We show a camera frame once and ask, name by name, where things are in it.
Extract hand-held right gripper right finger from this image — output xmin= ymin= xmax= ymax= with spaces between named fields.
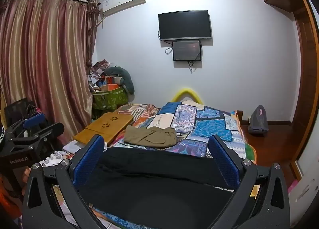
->
xmin=208 ymin=134 xmax=291 ymax=229

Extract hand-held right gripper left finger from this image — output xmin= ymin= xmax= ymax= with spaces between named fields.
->
xmin=22 ymin=134 xmax=110 ymax=229

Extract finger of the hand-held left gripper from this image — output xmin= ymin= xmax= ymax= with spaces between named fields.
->
xmin=12 ymin=122 xmax=65 ymax=149
xmin=23 ymin=114 xmax=48 ymax=130

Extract black pants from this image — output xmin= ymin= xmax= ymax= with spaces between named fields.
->
xmin=80 ymin=145 xmax=235 ymax=229

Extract folded khaki pants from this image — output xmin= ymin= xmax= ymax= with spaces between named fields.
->
xmin=124 ymin=125 xmax=177 ymax=148

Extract black mesh chair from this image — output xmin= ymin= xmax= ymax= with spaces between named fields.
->
xmin=4 ymin=98 xmax=48 ymax=130

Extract white printed cloth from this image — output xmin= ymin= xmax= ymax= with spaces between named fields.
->
xmin=37 ymin=142 xmax=75 ymax=167

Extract patchwork blanket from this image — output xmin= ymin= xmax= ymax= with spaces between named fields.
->
xmin=50 ymin=102 xmax=257 ymax=229

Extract brown cardboard box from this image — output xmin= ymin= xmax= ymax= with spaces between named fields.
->
xmin=73 ymin=112 xmax=134 ymax=146

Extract grey backpack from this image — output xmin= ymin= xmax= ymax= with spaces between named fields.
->
xmin=247 ymin=105 xmax=269 ymax=136

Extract green bag with clutter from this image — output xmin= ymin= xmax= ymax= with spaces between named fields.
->
xmin=92 ymin=87 xmax=127 ymax=112

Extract striped pink curtain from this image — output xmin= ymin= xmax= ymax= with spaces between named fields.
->
xmin=0 ymin=0 xmax=100 ymax=145

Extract striped orange blanket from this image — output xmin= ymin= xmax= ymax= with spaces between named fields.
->
xmin=117 ymin=104 xmax=160 ymax=127

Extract yellow foam arc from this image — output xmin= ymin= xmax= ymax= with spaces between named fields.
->
xmin=172 ymin=88 xmax=203 ymax=105

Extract pile of clutter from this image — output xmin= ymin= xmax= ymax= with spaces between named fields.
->
xmin=87 ymin=59 xmax=125 ymax=92

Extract grey plush pillow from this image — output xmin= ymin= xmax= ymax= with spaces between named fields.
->
xmin=103 ymin=66 xmax=135 ymax=94

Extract white cabinet panel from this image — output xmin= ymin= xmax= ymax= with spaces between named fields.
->
xmin=287 ymin=132 xmax=319 ymax=222

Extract white air conditioner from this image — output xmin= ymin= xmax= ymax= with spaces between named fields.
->
xmin=98 ymin=0 xmax=146 ymax=17

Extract small black wall monitor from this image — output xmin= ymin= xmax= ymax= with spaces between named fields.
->
xmin=172 ymin=40 xmax=202 ymax=62

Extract wooden door frame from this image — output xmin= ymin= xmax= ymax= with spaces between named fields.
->
xmin=290 ymin=0 xmax=319 ymax=182

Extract black wall television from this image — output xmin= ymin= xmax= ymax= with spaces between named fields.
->
xmin=158 ymin=10 xmax=212 ymax=41

